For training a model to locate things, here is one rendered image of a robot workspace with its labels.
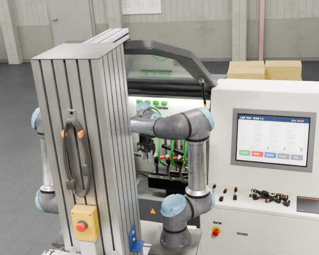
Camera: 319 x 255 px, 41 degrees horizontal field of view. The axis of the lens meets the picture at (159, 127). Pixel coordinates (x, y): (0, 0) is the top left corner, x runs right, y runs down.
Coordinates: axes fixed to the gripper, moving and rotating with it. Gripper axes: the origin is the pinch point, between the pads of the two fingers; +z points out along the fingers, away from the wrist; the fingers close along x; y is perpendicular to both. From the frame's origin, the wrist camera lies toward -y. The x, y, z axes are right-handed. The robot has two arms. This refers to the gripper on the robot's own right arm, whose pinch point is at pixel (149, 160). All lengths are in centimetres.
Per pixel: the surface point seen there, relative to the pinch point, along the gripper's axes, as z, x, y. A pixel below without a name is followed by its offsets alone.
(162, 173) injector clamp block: 25.2, -4.0, -30.4
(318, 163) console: 7, 92, -29
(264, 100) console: -26, 60, -37
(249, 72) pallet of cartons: 79, -9, -472
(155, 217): 40.4, -0.1, -2.5
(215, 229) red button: 42, 38, -2
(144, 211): 37.1, -6.9, -2.6
